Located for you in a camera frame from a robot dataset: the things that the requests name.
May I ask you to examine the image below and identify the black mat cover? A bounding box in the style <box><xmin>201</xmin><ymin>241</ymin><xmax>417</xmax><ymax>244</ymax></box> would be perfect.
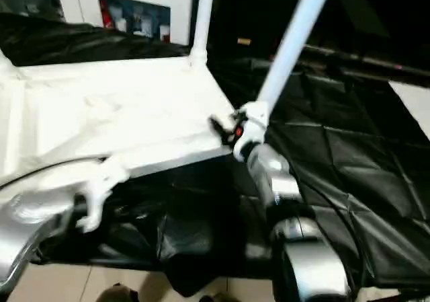
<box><xmin>0</xmin><ymin>11</ymin><xmax>430</xmax><ymax>299</ymax></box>

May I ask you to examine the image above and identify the white flat board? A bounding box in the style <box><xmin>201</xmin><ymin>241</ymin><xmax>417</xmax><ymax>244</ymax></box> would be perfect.
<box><xmin>389</xmin><ymin>81</ymin><xmax>430</xmax><ymax>135</ymax></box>

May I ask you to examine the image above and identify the white plastic table leg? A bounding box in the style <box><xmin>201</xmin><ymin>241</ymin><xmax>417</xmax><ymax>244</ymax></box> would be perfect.
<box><xmin>187</xmin><ymin>0</ymin><xmax>216</xmax><ymax>68</ymax></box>
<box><xmin>255</xmin><ymin>0</ymin><xmax>337</xmax><ymax>114</ymax></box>

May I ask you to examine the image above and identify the long black rod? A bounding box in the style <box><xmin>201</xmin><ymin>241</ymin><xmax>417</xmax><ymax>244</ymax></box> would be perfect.
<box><xmin>302</xmin><ymin>44</ymin><xmax>430</xmax><ymax>77</ymax></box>

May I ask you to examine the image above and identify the red item behind glass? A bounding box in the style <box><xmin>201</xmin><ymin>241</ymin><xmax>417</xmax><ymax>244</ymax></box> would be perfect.
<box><xmin>102</xmin><ymin>2</ymin><xmax>114</xmax><ymax>29</ymax></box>

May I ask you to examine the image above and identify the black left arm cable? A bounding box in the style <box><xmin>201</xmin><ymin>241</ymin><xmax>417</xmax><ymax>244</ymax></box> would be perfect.
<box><xmin>0</xmin><ymin>157</ymin><xmax>101</xmax><ymax>190</ymax></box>

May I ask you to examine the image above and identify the white plastic table top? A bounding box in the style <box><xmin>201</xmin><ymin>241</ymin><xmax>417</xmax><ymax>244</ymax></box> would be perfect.
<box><xmin>0</xmin><ymin>54</ymin><xmax>240</xmax><ymax>195</ymax></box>

